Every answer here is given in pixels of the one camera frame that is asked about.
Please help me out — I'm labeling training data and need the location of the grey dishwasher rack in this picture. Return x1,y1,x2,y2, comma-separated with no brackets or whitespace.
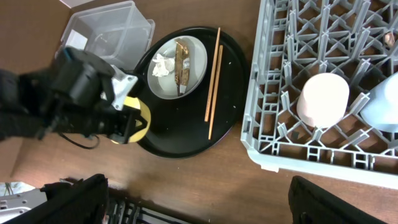
241,0,397,189

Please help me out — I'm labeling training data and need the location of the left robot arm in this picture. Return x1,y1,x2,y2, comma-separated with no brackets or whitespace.
1,47,151,144

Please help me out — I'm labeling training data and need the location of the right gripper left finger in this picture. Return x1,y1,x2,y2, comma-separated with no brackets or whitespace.
1,174,109,224

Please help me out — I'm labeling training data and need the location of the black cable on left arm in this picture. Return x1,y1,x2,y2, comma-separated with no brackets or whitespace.
57,132,101,150

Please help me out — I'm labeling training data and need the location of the round black tray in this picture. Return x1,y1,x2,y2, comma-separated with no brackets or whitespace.
134,26,250,159

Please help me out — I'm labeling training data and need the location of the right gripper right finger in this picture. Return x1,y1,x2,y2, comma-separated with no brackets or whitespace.
288,175,383,224

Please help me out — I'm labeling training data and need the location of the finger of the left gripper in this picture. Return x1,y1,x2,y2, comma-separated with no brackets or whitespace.
124,108,146,144

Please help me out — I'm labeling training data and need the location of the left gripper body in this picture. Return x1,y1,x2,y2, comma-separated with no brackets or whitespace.
77,106,137,144

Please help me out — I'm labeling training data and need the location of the clear plastic bin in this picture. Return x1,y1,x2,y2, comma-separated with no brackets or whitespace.
60,1,155,70

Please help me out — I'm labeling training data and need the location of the yellow bowl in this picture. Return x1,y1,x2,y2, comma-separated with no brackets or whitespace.
108,96,151,144

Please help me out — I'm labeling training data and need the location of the grey plate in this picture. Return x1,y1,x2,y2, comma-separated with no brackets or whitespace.
147,35,208,100

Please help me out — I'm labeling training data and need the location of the wooden chopstick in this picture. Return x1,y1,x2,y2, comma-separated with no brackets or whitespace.
208,45,223,140
205,27,221,122

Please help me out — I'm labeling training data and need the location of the pink plastic cup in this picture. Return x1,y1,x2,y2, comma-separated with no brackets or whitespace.
297,73,349,128

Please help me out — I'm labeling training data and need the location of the wooden chopstick inner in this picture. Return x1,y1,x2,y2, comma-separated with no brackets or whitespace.
208,45,223,140

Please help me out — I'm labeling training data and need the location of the blue plastic cup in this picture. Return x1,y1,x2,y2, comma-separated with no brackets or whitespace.
360,73,397,133

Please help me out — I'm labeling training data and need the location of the white napkin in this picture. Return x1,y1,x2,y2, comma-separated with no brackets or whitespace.
152,54,175,77

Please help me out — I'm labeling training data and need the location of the wooden chopstick outer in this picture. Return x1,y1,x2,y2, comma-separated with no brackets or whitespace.
205,27,221,122

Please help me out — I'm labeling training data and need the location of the brown snack wrapper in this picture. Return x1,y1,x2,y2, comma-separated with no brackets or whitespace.
175,39,190,96

